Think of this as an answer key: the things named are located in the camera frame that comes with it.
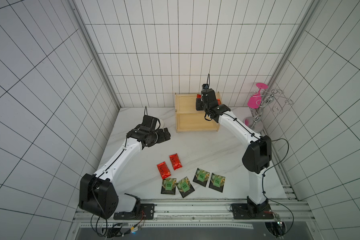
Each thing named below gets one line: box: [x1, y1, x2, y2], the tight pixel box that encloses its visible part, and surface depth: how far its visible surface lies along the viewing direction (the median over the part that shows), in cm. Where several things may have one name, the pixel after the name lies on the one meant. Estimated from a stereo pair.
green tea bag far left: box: [161, 177, 177, 195], surface depth 83 cm
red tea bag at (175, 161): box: [169, 153, 183, 171], surface depth 89 cm
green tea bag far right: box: [208, 172, 226, 193], surface depth 84 cm
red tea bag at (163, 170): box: [157, 161, 172, 180], surface depth 87 cm
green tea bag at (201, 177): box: [192, 167, 211, 188], surface depth 85 cm
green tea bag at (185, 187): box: [175, 176, 195, 199], surface depth 83 cm
